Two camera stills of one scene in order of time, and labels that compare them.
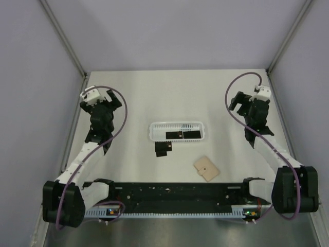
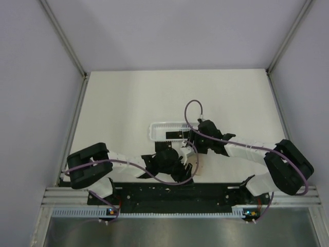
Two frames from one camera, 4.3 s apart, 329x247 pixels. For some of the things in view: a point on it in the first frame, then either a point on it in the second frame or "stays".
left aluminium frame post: [65, 37] stays
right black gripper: [241, 99] to [194, 137]
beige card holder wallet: [205, 168] to [192, 158]
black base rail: [179, 197] stays
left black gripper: [114, 101] to [183, 174]
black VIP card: [163, 146] stays
